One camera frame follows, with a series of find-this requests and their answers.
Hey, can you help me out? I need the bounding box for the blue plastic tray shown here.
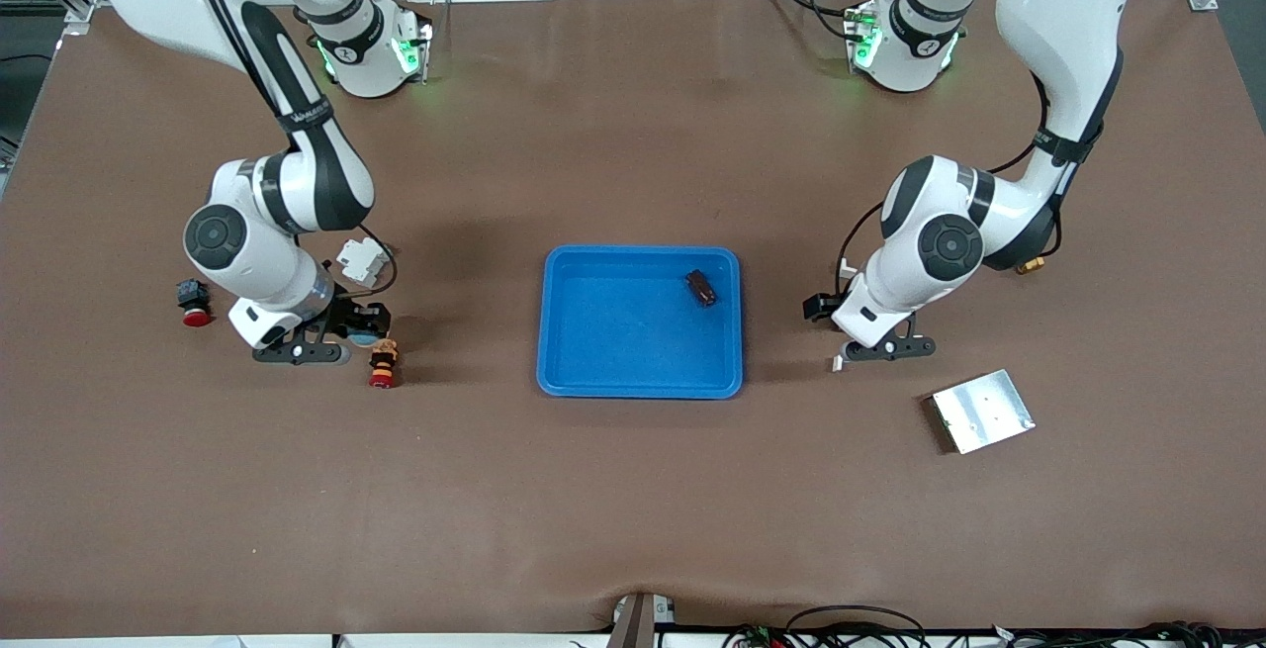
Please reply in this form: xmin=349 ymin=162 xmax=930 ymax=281
xmin=536 ymin=244 xmax=744 ymax=401

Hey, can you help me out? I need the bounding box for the red orange emergency stop button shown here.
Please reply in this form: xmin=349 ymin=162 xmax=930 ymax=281
xmin=368 ymin=337 xmax=401 ymax=391

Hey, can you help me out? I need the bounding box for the white circuit breaker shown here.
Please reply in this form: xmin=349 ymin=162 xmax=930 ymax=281
xmin=336 ymin=237 xmax=390 ymax=289

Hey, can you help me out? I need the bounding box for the red mushroom push button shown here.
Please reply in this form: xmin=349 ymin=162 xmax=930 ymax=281
xmin=176 ymin=278 xmax=213 ymax=328

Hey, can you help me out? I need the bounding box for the silver metal plate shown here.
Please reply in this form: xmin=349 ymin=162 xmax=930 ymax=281
xmin=925 ymin=368 xmax=1038 ymax=456

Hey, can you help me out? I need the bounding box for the brown table mat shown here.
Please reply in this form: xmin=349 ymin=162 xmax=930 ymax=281
xmin=0 ymin=0 xmax=1266 ymax=641

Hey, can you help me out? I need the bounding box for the white curved plastic bracket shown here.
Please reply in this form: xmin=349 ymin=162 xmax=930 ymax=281
xmin=831 ymin=258 xmax=859 ymax=373

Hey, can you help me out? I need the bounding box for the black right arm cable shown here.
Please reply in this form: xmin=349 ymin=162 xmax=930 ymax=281
xmin=358 ymin=223 xmax=399 ymax=295

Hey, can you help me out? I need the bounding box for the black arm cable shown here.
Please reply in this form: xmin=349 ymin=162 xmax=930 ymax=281
xmin=358 ymin=223 xmax=399 ymax=295
xmin=836 ymin=201 xmax=886 ymax=293

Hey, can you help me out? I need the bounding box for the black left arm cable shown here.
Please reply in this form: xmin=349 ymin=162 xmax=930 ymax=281
xmin=836 ymin=201 xmax=886 ymax=293

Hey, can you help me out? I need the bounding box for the black looped cable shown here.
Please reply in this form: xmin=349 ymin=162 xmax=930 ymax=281
xmin=784 ymin=604 xmax=929 ymax=648

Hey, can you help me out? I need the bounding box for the grey table clamp bracket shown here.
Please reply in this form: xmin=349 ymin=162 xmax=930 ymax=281
xmin=606 ymin=593 xmax=679 ymax=648

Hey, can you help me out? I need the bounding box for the black cable bundle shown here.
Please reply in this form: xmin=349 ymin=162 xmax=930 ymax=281
xmin=994 ymin=620 xmax=1266 ymax=648

